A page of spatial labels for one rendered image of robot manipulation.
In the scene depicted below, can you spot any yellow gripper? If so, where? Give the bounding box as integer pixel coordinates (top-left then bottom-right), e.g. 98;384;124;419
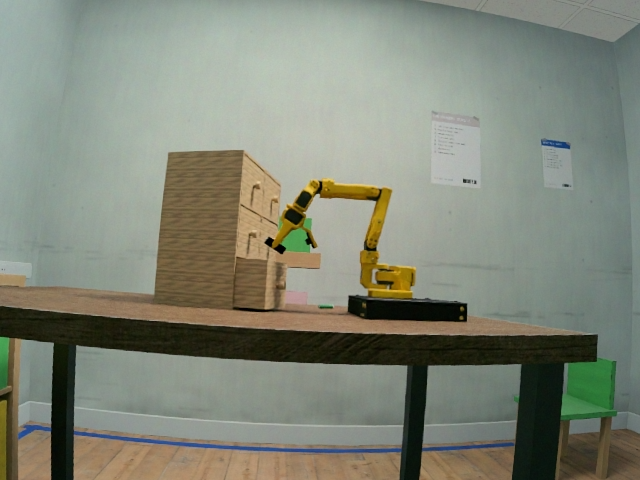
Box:
271;204;317;249

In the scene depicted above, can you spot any wooden chest of drawers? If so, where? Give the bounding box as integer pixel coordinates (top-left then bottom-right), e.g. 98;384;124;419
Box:
154;150;281;310

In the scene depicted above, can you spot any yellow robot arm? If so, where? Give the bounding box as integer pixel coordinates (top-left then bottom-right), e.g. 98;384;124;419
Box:
292;178;414;299

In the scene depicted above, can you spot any black 9v battery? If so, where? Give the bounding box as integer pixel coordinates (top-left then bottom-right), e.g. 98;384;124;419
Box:
264;237;286;255

